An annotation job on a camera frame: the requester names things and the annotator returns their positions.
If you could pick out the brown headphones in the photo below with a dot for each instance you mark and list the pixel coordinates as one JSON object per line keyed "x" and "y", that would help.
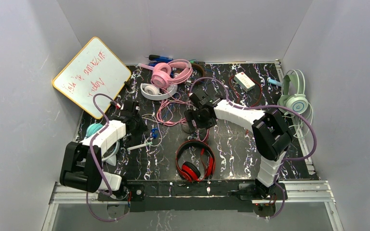
{"x": 197, "y": 71}

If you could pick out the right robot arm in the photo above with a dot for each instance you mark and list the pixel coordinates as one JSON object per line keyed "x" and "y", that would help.
{"x": 270, "y": 131}

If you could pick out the pink marker pen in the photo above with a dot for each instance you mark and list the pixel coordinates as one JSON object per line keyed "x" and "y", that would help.
{"x": 148, "y": 67}

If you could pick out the mint green headphones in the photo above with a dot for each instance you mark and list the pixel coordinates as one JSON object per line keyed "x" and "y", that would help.
{"x": 293, "y": 93}

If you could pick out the black table front rail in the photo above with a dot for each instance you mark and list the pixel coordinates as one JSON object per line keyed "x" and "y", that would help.
{"x": 180, "y": 195}

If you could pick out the pink headphones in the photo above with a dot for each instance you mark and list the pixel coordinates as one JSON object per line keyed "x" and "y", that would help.
{"x": 161, "y": 75}

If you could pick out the white red small box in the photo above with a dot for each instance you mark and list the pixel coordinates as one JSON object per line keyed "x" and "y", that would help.
{"x": 244, "y": 81}

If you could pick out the blue black tool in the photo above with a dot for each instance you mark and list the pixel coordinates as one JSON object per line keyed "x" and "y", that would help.
{"x": 159, "y": 59}

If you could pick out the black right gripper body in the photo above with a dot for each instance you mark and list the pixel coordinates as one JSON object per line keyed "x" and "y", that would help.
{"x": 199, "y": 100}

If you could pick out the teal white cat-ear headphones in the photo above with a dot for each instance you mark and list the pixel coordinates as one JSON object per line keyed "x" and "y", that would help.
{"x": 110, "y": 157}

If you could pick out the red headphones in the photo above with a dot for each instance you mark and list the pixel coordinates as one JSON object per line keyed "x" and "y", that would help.
{"x": 188, "y": 170}

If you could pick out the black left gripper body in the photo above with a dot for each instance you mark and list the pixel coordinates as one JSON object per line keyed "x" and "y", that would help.
{"x": 132, "y": 108}

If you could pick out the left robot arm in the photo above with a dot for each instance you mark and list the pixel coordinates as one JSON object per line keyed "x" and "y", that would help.
{"x": 82, "y": 163}

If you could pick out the light blue pen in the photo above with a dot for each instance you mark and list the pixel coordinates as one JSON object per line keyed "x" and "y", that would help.
{"x": 274, "y": 82}

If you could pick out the white green marker pen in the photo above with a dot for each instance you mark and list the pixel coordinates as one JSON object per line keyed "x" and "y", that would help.
{"x": 139, "y": 146}

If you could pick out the white board yellow frame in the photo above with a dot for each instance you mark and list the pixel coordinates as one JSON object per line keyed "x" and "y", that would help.
{"x": 95, "y": 69}

